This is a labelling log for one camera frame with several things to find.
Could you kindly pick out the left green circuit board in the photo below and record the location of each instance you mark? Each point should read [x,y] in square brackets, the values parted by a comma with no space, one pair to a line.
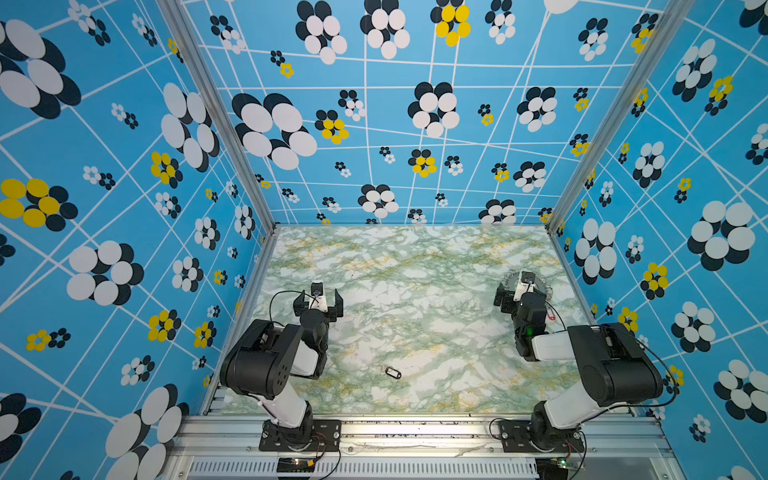
[296,465]

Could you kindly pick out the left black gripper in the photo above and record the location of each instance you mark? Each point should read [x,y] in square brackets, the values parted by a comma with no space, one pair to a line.
[334,313]

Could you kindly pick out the aluminium front rail frame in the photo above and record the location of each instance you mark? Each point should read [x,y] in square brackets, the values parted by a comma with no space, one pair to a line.
[421,447]

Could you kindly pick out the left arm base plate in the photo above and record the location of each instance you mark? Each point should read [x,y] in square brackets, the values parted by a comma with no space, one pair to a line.
[321,435]

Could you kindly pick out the metal keyring disc with rings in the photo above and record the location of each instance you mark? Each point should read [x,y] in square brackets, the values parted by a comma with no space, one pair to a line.
[541,287]

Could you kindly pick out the black key tag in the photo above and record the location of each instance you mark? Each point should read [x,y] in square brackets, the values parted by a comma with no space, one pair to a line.
[393,373]

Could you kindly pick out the left aluminium corner post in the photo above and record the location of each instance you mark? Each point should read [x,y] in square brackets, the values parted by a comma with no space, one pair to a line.
[180,28]

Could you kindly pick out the green circuit board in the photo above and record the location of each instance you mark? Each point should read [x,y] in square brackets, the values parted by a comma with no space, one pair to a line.
[296,465]
[551,469]

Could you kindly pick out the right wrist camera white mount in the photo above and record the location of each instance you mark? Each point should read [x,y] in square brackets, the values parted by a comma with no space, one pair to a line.
[526,282]

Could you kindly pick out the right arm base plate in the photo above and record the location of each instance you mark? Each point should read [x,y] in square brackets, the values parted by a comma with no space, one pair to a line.
[518,436]

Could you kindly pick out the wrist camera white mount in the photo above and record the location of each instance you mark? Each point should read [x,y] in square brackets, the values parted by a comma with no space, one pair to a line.
[526,282]
[318,299]

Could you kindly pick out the right aluminium corner post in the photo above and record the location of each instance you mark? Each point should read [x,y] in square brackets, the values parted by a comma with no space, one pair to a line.
[669,24]

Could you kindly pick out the right green circuit board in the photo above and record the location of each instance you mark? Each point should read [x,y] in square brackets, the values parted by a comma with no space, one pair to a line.
[551,469]

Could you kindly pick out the aluminium corner post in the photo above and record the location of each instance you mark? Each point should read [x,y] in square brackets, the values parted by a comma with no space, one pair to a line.
[180,28]
[669,24]

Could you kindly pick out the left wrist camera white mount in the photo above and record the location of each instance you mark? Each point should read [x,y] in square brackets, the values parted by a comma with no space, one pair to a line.
[318,299]

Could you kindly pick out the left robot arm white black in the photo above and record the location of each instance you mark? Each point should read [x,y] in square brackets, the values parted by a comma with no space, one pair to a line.
[267,355]

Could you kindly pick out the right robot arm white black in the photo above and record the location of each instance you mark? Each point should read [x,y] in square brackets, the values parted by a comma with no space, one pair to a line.
[614,370]

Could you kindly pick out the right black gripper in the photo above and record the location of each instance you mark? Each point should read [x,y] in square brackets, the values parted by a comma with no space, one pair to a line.
[509,300]

